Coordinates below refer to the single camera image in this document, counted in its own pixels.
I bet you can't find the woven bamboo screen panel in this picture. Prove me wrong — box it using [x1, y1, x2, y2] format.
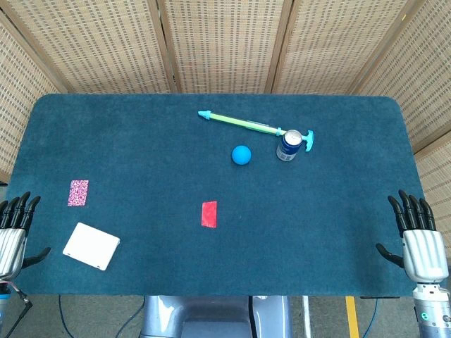
[352, 0, 451, 268]
[273, 0, 424, 96]
[156, 0, 294, 94]
[0, 10, 68, 184]
[0, 0, 177, 94]

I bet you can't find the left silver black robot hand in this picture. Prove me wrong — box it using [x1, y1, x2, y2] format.
[0, 192, 52, 282]

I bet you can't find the green cyan hand pump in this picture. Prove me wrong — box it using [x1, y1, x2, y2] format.
[197, 110, 315, 154]

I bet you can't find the black torso cable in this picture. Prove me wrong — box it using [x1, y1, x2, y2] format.
[248, 294, 256, 338]

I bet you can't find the blue soda can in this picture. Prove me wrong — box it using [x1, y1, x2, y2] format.
[276, 129, 304, 162]

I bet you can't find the blue-grey robot torso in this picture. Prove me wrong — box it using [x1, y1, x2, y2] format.
[140, 294, 293, 338]

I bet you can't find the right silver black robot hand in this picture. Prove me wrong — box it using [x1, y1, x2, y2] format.
[375, 189, 450, 283]

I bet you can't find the blue ball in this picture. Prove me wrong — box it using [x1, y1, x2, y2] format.
[231, 144, 252, 165]

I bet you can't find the blue floor cable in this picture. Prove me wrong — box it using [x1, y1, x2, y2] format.
[362, 297, 379, 338]
[119, 295, 147, 338]
[58, 294, 72, 338]

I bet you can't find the white square flat box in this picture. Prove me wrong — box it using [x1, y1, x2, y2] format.
[62, 221, 121, 272]

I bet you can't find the teal carpet table cover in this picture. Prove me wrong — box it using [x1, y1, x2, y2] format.
[6, 93, 445, 296]

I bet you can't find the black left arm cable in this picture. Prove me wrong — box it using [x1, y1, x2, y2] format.
[0, 287, 35, 338]

